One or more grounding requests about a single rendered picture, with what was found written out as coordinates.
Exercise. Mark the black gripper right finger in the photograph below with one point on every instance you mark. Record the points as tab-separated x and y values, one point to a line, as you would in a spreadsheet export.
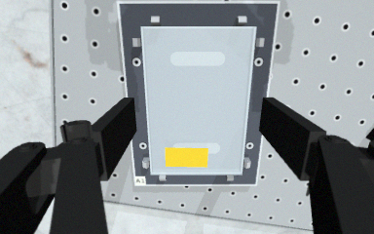
341	190

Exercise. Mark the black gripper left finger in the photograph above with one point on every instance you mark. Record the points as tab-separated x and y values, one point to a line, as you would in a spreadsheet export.
73	170

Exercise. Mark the clear plastic lid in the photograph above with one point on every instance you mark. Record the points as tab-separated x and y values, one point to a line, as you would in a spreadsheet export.
197	83

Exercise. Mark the grey perforated breadboard plate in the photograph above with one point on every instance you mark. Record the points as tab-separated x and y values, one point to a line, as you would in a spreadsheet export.
323	68

